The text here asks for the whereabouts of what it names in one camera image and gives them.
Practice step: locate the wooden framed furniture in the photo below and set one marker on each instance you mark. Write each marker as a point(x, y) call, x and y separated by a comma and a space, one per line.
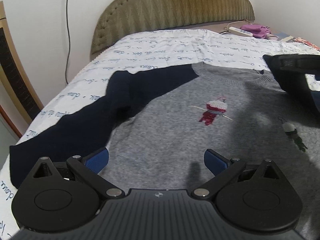
point(20, 103)

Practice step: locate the colourful patterned fabric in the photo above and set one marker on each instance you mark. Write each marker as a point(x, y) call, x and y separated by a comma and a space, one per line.
point(300, 40)

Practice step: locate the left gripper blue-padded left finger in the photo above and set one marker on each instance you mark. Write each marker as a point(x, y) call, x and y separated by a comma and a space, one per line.
point(86, 169)

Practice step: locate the olive upholstered headboard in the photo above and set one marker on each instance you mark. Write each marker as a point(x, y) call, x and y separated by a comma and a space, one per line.
point(126, 17)

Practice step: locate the white bedsheet with blue script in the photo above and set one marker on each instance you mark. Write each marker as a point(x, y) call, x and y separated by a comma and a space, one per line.
point(158, 49)

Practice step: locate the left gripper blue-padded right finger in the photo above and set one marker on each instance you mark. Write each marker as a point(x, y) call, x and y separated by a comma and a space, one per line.
point(225, 171)

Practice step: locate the purple cloth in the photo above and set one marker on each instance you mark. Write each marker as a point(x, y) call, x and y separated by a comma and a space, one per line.
point(258, 31)

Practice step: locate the grey and navy knit sweater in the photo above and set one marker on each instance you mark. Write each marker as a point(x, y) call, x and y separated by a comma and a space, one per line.
point(158, 123)

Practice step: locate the white power strip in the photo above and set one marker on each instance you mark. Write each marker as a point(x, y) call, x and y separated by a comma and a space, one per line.
point(239, 32)

